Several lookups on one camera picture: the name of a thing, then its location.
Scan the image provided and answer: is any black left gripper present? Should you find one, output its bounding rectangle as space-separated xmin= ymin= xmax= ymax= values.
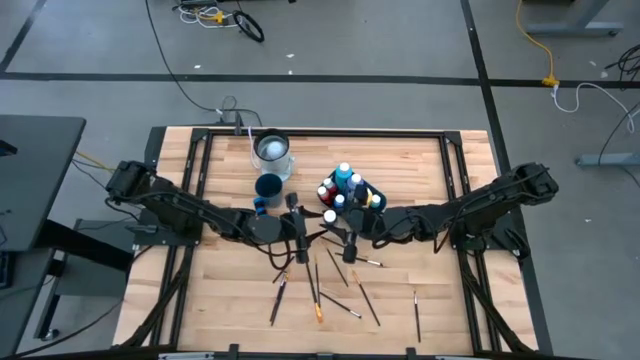
xmin=279 ymin=192 xmax=330 ymax=265

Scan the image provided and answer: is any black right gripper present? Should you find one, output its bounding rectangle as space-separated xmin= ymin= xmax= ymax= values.
xmin=318 ymin=184 xmax=384 ymax=265

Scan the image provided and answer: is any black paintbrush gold ferrule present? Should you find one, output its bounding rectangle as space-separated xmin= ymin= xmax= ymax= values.
xmin=350 ymin=269 xmax=382 ymax=328
xmin=324 ymin=245 xmax=350 ymax=288
xmin=273 ymin=268 xmax=292 ymax=321

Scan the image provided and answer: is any blue-grey plastic caddy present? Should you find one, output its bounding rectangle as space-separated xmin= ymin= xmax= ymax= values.
xmin=316 ymin=167 xmax=388 ymax=215

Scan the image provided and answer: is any large teal paint bottle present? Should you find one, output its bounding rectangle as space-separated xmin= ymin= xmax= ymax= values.
xmin=333 ymin=161 xmax=354 ymax=189

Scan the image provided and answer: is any dark teal brush cup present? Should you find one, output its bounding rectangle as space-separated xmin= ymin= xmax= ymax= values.
xmin=254 ymin=172 xmax=285 ymax=209

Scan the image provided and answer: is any wide orange-bristle paintbrush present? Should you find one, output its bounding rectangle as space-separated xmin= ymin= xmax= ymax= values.
xmin=305 ymin=259 xmax=324 ymax=324

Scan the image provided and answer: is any grey desk base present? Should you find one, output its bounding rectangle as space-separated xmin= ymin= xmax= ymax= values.
xmin=32 ymin=218 xmax=136 ymax=342

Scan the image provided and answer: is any grey table foot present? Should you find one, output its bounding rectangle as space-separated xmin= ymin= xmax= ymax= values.
xmin=574 ymin=152 xmax=640 ymax=167

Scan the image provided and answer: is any grey table base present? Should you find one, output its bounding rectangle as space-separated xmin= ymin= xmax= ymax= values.
xmin=524 ymin=0 xmax=625 ymax=37

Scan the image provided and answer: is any black aluminium rig frame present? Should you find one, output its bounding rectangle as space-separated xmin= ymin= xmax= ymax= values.
xmin=112 ymin=125 xmax=555 ymax=360

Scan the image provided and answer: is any white lamp cable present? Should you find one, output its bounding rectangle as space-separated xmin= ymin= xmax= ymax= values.
xmin=247 ymin=125 xmax=262 ymax=171

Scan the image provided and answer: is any black cable coil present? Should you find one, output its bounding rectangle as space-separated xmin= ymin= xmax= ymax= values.
xmin=232 ymin=9 xmax=265 ymax=44

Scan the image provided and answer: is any white and yellow cable bundle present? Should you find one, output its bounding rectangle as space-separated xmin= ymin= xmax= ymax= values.
xmin=172 ymin=0 xmax=236 ymax=29

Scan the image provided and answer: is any black floor cable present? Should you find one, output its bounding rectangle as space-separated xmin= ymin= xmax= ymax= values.
xmin=144 ymin=0 xmax=264 ymax=127

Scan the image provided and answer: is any white floor cable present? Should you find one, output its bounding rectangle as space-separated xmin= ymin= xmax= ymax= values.
xmin=552 ymin=82 xmax=636 ymax=134

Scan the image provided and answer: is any yellow extension cord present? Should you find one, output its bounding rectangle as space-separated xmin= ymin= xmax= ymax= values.
xmin=514 ymin=0 xmax=560 ymax=87

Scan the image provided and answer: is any black cable bundle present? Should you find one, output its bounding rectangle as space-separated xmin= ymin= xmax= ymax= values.
xmin=597 ymin=42 xmax=640 ymax=166

